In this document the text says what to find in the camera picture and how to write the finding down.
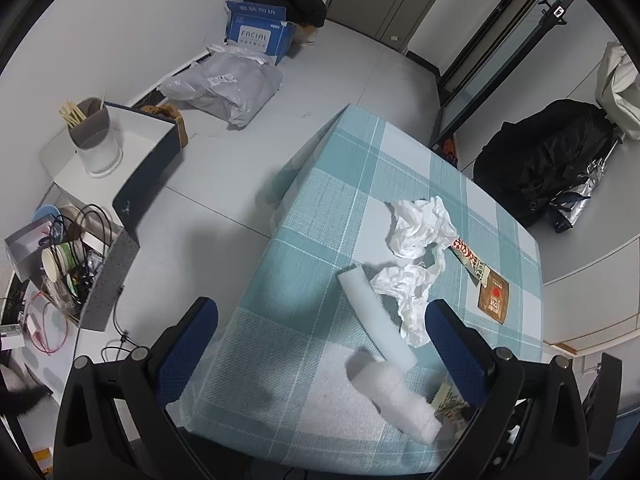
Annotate white foam sheet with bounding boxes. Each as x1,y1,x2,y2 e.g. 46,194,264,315
348,362,444,444

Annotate large black bag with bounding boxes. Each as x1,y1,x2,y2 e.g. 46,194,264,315
472,99,621,229

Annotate navy and white box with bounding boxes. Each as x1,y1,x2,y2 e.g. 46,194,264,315
39,101,184,227

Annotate teal plaid tablecloth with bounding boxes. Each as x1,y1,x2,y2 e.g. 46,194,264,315
166,104,545,473

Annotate long white tissue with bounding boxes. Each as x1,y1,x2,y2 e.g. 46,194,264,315
369,246,447,347

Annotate black framed glass door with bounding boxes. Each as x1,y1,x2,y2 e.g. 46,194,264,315
439,0,582,134

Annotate pale green torn wrapper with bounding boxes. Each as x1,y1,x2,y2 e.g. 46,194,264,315
431,382,472,422

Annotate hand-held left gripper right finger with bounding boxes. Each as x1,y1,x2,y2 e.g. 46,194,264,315
424,298,592,480

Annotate brown crumpled paper bag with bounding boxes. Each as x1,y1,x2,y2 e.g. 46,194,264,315
139,103,189,149

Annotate red cable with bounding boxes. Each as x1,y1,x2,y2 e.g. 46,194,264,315
22,289,69,357

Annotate brown square sachet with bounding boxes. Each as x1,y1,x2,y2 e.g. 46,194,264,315
477,268,511,322

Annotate cream cloth bag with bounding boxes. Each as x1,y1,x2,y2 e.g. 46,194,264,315
596,41,640,142

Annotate large white tissue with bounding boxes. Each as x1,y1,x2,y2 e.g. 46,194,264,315
384,196,459,260

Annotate grey plastic mailer bag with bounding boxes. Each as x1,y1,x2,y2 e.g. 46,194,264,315
157,44,284,129

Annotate black cable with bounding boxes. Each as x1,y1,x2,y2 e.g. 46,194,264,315
101,284,147,363

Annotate orange and black tool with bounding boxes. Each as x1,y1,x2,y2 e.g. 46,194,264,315
433,135,459,165

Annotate dark cloth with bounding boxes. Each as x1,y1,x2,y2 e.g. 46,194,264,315
0,364,52,417

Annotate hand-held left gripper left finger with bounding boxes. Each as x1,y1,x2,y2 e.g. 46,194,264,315
52,296,219,480

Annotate clear cup with grey liner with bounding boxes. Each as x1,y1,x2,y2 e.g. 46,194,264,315
67,97,124,177

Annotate white foam strip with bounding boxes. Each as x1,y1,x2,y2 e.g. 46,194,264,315
337,266,417,371

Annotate blue cardboard box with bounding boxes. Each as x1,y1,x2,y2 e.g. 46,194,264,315
223,0,297,64

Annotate bundle of wooden chopsticks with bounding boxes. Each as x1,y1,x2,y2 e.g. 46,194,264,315
58,88,109,129

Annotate grey speckled storage box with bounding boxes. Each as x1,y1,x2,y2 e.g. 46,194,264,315
4,204,141,332

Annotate light blue round lid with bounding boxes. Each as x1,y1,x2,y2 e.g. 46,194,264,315
32,203,64,227

